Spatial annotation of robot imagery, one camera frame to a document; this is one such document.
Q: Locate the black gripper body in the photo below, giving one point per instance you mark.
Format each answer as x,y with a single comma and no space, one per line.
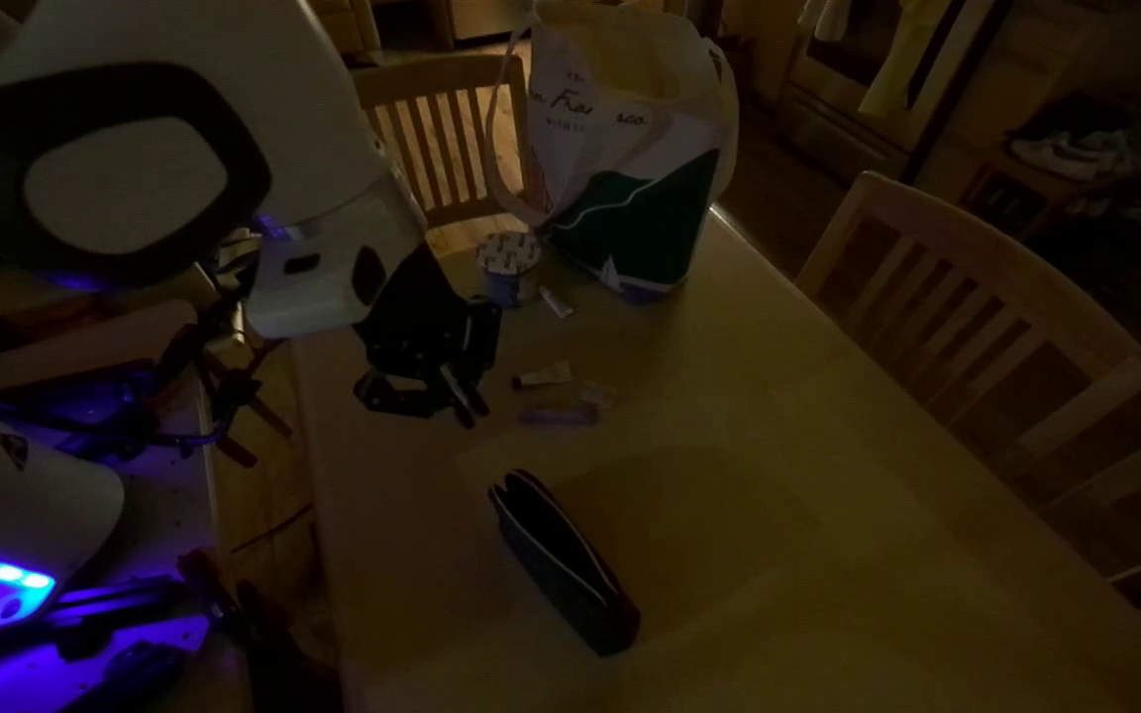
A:
432,319

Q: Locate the round patterned tape roll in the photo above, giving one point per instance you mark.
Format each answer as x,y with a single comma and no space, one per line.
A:
507,269

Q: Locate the small white tag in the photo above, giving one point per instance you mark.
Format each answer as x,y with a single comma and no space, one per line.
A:
554,302

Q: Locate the black clamp tools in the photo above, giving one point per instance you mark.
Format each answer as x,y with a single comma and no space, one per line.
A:
234,397

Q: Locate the wooden slatted chair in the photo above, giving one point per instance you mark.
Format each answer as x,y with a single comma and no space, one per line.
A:
990,261
1128,490
446,139

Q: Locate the black pencil case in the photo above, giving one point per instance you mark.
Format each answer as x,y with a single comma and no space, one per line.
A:
562,568

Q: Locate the white shopping bag green print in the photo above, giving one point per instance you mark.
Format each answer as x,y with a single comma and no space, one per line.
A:
636,131

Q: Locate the white dome cover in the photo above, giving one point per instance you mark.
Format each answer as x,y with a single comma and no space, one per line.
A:
16,501

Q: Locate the yellow hanging cloth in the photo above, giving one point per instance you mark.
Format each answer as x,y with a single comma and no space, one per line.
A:
919,53

